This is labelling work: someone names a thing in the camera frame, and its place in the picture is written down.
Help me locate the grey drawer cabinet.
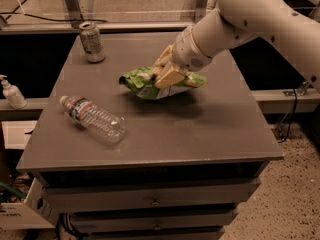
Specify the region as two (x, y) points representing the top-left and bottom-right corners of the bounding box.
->
(18, 33), (282, 240)

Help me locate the silver green soda can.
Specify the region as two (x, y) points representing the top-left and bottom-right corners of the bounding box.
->
(79, 21), (105, 63)

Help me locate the white cardboard box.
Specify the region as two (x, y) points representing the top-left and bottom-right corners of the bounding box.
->
(0, 178), (59, 230)

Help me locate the black cable on ledge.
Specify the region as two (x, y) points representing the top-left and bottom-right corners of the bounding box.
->
(0, 12), (109, 24)

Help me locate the clear plastic water bottle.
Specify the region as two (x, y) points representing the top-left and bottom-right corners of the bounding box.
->
(59, 96), (126, 144)

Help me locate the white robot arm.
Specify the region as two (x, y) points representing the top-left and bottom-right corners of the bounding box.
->
(155, 0), (320, 89)

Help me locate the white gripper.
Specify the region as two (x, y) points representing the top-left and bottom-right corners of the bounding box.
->
(154, 27), (212, 89)

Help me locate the white pump dispenser bottle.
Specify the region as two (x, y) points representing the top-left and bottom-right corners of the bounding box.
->
(0, 75), (27, 109)

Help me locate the green rice chip bag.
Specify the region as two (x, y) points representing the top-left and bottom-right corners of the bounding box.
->
(119, 67), (207, 100)

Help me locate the grey metal bracket left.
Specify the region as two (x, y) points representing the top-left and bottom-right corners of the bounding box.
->
(64, 0), (83, 29)

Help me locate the grey metal bracket right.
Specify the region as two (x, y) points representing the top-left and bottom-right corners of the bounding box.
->
(194, 0), (208, 22)

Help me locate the grey metal bracket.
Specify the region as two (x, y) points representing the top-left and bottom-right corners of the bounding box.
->
(64, 0), (83, 29)
(194, 0), (208, 22)

